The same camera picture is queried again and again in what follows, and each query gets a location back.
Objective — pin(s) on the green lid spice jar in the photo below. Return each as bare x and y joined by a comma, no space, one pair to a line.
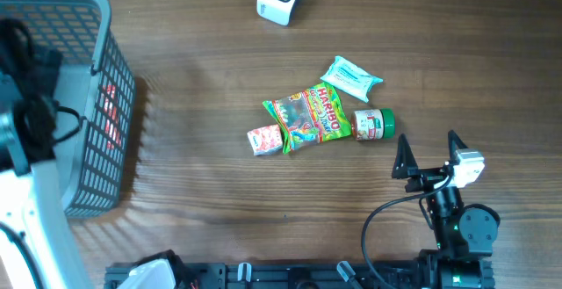
373,124

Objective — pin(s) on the small red white box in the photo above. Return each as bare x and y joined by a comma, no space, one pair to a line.
265,140

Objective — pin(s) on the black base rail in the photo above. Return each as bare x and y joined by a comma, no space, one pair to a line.
281,276

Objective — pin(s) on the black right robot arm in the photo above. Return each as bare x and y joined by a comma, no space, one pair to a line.
464,234

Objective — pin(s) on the teal tissue pack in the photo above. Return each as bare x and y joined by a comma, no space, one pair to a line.
348,77

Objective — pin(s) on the grey plastic mesh basket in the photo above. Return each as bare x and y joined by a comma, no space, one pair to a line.
95,80

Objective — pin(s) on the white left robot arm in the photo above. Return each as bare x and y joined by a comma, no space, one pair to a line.
38,249

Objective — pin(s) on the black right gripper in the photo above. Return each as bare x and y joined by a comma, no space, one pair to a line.
406,166

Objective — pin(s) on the Haribo gummy candy bag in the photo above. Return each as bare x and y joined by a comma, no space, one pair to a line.
309,117

